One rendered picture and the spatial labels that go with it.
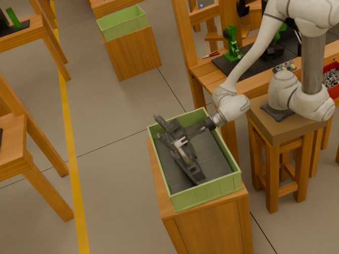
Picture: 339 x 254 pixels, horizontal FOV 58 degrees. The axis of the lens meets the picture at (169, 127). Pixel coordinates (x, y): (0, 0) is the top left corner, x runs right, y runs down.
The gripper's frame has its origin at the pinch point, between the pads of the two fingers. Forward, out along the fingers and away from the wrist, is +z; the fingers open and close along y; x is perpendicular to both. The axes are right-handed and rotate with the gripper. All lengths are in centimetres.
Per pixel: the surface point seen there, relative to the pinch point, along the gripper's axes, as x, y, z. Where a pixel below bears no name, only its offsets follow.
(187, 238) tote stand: 55, -34, 32
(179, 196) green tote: 24.4, -4.6, 16.6
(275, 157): 42, -47, -43
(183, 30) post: -72, -83, -42
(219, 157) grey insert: 21.2, -31.8, -12.5
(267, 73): -8, -78, -77
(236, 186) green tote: 38.3, -15.9, -12.4
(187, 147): 5.5, -30.9, 0.5
